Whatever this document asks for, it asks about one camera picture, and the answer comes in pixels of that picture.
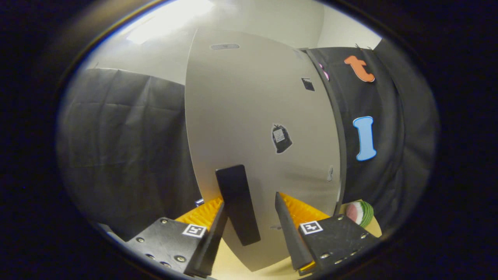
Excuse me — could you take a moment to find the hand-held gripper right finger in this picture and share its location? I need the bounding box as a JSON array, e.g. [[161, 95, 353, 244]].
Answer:
[[275, 191, 381, 277]]

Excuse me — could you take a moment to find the watermelon slice toy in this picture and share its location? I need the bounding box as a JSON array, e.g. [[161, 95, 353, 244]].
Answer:
[[345, 200, 375, 228]]

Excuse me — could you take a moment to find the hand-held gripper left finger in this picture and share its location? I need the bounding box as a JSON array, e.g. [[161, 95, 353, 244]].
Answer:
[[125, 196, 228, 278]]

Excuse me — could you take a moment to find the black backdrop cloth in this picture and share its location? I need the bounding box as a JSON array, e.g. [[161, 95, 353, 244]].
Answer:
[[56, 39, 440, 242]]

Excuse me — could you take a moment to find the white shoe cabinet door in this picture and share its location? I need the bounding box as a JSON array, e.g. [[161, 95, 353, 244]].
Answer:
[[185, 29, 343, 272]]

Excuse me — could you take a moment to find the black door handle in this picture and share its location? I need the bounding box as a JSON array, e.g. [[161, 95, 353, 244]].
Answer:
[[215, 164, 261, 247]]

